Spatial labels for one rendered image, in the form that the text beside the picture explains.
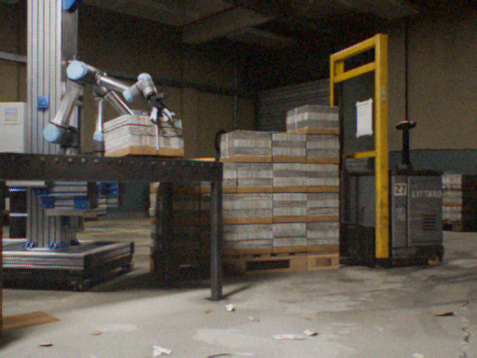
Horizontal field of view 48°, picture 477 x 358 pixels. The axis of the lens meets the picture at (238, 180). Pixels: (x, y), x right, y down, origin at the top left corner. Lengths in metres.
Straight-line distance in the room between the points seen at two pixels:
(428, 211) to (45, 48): 3.19
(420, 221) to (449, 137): 5.80
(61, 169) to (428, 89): 8.75
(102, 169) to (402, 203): 2.62
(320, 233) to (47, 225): 2.03
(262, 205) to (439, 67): 7.04
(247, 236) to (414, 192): 1.44
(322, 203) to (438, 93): 6.52
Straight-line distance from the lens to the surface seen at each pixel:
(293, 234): 4.18
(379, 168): 4.34
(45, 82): 3.99
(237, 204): 3.98
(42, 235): 3.95
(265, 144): 4.08
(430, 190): 4.69
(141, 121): 3.13
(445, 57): 10.58
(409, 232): 4.58
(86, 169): 2.65
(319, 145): 4.27
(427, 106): 10.60
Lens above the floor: 0.65
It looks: 1 degrees up
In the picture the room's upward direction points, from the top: straight up
